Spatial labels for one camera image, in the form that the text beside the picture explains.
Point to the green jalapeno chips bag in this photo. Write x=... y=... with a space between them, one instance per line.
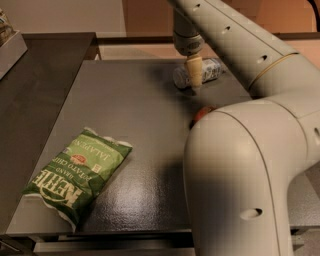
x=75 y=177

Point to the blue plastic water bottle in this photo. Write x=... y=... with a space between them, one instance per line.
x=212 y=69

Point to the dark side counter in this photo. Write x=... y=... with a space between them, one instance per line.
x=32 y=94

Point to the red apple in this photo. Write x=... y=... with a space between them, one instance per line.
x=202 y=112

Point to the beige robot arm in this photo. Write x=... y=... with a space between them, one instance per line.
x=239 y=160

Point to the grey box on shelf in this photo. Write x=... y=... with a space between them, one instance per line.
x=12 y=45

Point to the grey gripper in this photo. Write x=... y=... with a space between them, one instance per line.
x=188 y=44

